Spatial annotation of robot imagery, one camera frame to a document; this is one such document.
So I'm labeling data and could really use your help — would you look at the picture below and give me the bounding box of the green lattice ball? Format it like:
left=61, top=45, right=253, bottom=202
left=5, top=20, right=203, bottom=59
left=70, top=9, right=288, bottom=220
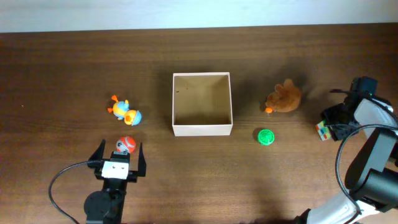
left=257, top=129, right=275, bottom=146

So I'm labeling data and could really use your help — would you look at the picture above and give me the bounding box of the orange blue duck toy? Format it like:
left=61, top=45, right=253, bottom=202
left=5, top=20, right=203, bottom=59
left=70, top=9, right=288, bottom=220
left=107, top=95, right=142, bottom=126

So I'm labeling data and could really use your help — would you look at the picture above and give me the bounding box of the red white ball toy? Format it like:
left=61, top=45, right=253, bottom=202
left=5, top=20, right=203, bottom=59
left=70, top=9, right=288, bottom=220
left=116, top=136, right=136, bottom=153

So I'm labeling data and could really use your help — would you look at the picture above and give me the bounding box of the pink cardboard box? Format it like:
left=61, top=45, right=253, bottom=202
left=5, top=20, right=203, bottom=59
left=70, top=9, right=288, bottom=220
left=172, top=72, right=233, bottom=137

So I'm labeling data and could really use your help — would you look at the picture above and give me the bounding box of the colourful puzzle cube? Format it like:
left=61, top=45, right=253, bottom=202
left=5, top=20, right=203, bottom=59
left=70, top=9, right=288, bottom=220
left=315, top=121, right=332, bottom=141

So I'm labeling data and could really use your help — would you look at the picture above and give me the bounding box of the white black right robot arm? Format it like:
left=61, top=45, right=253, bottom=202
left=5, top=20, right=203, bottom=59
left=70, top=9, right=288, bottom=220
left=294, top=77, right=397, bottom=224

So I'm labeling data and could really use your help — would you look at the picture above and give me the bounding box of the brown plush chicken toy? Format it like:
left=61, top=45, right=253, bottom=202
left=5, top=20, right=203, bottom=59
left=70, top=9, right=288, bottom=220
left=265, top=78, right=302, bottom=114

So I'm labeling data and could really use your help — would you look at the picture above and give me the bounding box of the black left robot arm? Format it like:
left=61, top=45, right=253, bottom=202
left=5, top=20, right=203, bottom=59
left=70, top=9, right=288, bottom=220
left=84, top=140, right=146, bottom=224

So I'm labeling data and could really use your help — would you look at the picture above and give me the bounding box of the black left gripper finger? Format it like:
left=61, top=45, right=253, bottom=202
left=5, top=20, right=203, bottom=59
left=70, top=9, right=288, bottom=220
left=88, top=139, right=106, bottom=161
left=137, top=143, right=147, bottom=177

